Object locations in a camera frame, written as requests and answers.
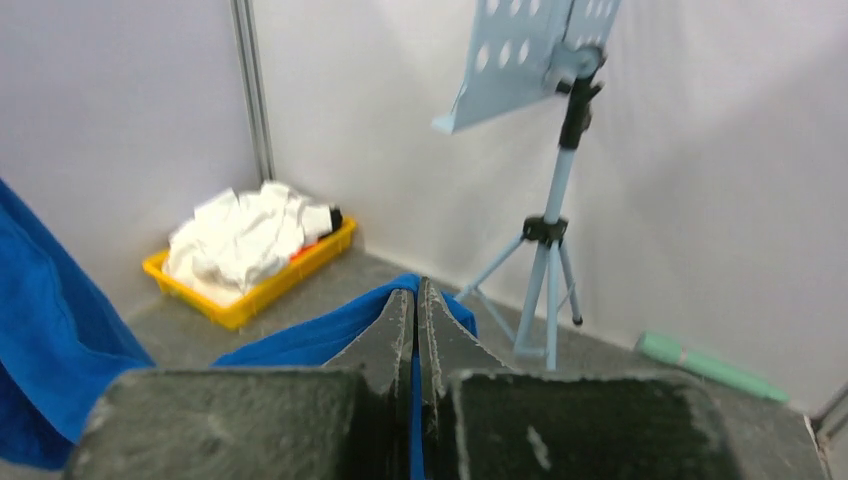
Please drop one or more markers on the mint green cylinder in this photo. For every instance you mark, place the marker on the mint green cylinder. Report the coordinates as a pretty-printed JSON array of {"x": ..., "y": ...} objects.
[{"x": 666, "y": 350}]

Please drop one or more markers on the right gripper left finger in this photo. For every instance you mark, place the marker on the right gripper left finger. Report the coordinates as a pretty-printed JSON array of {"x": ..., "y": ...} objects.
[{"x": 345, "y": 419}]

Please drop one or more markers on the yellow plastic tray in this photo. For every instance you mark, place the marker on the yellow plastic tray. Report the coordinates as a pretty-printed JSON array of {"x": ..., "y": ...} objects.
[{"x": 238, "y": 314}]

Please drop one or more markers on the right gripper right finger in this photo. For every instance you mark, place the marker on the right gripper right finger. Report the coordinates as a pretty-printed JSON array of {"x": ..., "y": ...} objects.
[{"x": 482, "y": 420}]

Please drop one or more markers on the blue printed t-shirt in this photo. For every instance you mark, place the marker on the blue printed t-shirt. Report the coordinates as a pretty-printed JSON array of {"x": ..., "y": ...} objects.
[{"x": 63, "y": 344}]

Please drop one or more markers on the orange garment in tray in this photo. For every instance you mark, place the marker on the orange garment in tray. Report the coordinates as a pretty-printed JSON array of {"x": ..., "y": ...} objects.
[{"x": 305, "y": 251}]

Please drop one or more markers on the white crumpled garment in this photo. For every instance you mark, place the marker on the white crumpled garment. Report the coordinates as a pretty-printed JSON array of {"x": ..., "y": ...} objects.
[{"x": 236, "y": 240}]

